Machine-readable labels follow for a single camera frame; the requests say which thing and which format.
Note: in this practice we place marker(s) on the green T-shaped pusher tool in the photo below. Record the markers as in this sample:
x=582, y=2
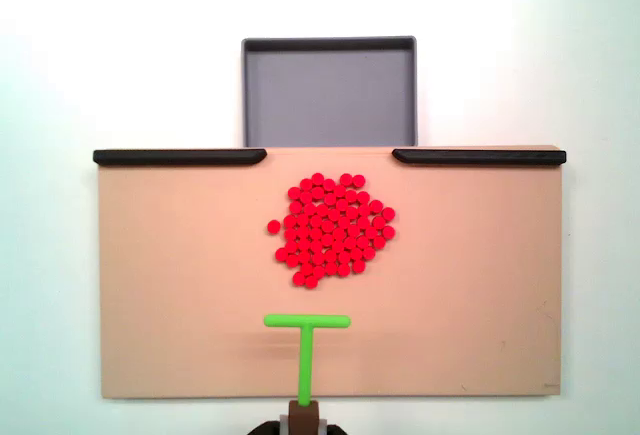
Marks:
x=306, y=355

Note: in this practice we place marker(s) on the pile of red cylindrical granules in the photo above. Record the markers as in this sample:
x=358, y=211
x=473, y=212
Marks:
x=330, y=230

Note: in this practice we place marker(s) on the grey rectangular tray container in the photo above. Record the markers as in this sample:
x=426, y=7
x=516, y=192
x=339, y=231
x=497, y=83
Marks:
x=330, y=95

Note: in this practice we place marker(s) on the beige flat board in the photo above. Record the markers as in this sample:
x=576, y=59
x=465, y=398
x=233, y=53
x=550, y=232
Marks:
x=175, y=280

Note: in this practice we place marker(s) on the single red cylindrical granule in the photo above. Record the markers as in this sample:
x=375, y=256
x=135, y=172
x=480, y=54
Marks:
x=273, y=226

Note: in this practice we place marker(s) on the black foam rail strip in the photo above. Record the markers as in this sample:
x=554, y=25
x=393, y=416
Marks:
x=480, y=157
x=175, y=157

